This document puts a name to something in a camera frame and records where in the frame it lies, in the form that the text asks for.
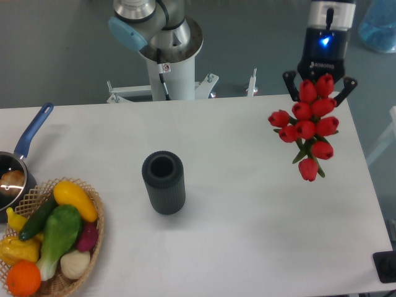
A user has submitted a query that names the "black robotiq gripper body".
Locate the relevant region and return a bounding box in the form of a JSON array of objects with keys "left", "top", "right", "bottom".
[{"left": 297, "top": 28, "right": 348, "bottom": 82}]

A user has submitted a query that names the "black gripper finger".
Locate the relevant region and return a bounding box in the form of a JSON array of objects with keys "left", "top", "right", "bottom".
[
  {"left": 334, "top": 76, "right": 358, "bottom": 107},
  {"left": 282, "top": 70, "right": 300, "bottom": 102}
]

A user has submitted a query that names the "red tulip bouquet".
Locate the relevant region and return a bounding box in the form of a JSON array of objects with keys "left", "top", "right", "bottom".
[{"left": 268, "top": 74, "right": 339, "bottom": 182}]

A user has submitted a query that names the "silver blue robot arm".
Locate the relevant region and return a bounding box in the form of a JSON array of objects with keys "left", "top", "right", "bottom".
[{"left": 108, "top": 1, "right": 358, "bottom": 105}]

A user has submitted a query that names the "blue translucent container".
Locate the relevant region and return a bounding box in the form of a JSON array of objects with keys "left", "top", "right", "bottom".
[{"left": 358, "top": 0, "right": 395, "bottom": 53}]

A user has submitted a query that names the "dark grey ribbed vase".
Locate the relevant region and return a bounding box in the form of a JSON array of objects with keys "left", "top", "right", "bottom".
[{"left": 142, "top": 151, "right": 186, "bottom": 215}]

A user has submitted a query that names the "black device at edge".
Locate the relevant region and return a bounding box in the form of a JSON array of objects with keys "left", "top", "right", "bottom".
[{"left": 372, "top": 251, "right": 396, "bottom": 283}]

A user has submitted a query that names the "yellow squash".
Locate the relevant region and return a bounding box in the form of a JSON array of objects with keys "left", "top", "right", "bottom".
[{"left": 53, "top": 181, "right": 98, "bottom": 223}]

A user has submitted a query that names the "purple red onion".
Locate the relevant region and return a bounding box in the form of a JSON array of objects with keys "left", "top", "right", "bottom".
[{"left": 76, "top": 223, "right": 98, "bottom": 252}]

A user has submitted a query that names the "green bok choy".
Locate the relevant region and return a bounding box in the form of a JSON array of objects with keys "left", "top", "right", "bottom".
[{"left": 37, "top": 205, "right": 82, "bottom": 282}]

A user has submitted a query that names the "white garlic bulb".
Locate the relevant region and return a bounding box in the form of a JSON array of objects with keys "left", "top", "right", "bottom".
[{"left": 60, "top": 250, "right": 90, "bottom": 280}]

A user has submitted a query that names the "dark green cucumber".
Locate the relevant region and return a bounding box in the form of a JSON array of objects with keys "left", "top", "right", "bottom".
[{"left": 19, "top": 196, "right": 58, "bottom": 241}]

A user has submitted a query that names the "brown bread roll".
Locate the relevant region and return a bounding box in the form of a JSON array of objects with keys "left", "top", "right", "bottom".
[{"left": 1, "top": 170, "right": 25, "bottom": 198}]

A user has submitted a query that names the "yellow banana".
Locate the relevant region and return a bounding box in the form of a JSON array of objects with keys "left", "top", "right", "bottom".
[{"left": 6, "top": 207, "right": 28, "bottom": 237}]

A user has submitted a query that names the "woven wicker basket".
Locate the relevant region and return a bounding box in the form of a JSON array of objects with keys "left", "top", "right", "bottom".
[{"left": 1, "top": 178, "right": 105, "bottom": 296}]

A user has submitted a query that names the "yellow bell pepper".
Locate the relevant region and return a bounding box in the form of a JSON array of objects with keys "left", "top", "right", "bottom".
[{"left": 1, "top": 236, "right": 40, "bottom": 266}]

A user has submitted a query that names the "orange fruit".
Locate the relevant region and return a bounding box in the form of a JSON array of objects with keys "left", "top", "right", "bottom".
[{"left": 6, "top": 260, "right": 41, "bottom": 296}]

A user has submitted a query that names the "white furniture frame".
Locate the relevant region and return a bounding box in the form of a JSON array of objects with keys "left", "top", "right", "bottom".
[{"left": 366, "top": 106, "right": 395, "bottom": 166}]

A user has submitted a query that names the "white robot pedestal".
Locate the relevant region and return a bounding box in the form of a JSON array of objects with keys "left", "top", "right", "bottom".
[{"left": 106, "top": 49, "right": 258, "bottom": 104}]

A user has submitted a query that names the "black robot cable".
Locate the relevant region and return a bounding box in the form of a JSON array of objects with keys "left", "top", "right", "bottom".
[{"left": 155, "top": 48, "right": 171, "bottom": 101}]

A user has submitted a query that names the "blue handled saucepan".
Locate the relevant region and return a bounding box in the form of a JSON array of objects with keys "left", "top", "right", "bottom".
[{"left": 1, "top": 103, "right": 54, "bottom": 223}]

